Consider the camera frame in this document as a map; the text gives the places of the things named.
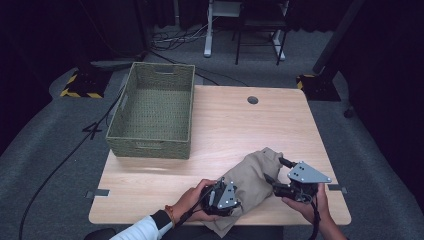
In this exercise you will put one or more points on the black yellow striped stand base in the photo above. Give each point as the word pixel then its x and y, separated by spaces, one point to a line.
pixel 320 88
pixel 85 85

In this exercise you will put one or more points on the person's left hand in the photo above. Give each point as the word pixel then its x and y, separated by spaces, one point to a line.
pixel 190 206

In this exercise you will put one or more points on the beige pants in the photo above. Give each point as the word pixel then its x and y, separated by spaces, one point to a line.
pixel 253 180

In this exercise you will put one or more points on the slanted dark metal pole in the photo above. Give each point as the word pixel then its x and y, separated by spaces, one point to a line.
pixel 336 36

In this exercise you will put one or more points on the black chair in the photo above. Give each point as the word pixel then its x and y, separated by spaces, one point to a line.
pixel 260 23

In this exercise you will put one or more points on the grey tape piece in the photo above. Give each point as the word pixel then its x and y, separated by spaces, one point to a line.
pixel 100 192
pixel 338 188

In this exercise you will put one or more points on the green woven basket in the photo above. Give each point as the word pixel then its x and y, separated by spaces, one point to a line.
pixel 156 110

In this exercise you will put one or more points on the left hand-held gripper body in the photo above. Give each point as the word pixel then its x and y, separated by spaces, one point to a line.
pixel 226 196

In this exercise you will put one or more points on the person's right hand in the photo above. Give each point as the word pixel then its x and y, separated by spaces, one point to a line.
pixel 316 210

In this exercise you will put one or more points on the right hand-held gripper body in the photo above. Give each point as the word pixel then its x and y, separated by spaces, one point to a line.
pixel 306 173

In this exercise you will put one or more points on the white desk frame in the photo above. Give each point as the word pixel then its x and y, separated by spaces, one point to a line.
pixel 208 40

